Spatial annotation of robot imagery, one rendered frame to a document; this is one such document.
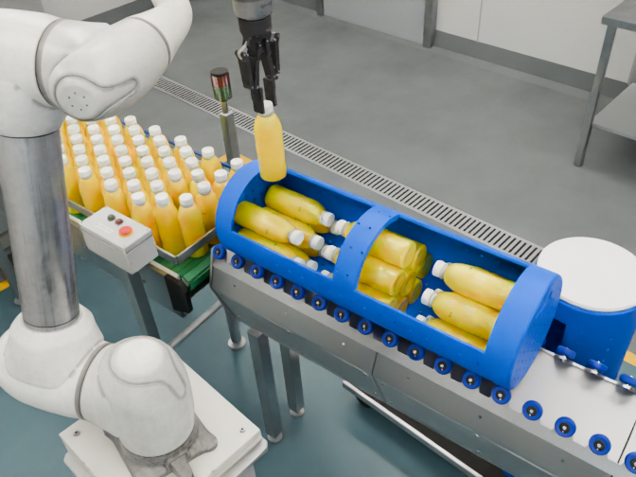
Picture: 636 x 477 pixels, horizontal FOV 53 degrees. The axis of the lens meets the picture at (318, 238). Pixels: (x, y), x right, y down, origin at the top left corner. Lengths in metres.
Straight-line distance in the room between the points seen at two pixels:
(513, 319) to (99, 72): 0.93
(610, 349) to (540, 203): 2.02
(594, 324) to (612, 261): 0.20
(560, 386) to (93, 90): 1.24
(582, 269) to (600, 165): 2.41
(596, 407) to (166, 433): 0.97
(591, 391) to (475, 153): 2.63
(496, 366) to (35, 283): 0.93
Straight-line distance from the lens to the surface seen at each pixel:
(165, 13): 1.12
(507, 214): 3.66
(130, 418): 1.25
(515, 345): 1.41
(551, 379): 1.68
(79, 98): 0.96
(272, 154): 1.65
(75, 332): 1.28
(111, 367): 1.23
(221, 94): 2.29
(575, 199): 3.86
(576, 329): 1.77
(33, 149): 1.11
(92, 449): 1.46
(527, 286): 1.44
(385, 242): 1.57
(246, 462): 1.43
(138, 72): 0.99
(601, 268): 1.83
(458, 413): 1.66
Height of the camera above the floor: 2.21
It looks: 40 degrees down
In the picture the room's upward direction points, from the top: 4 degrees counter-clockwise
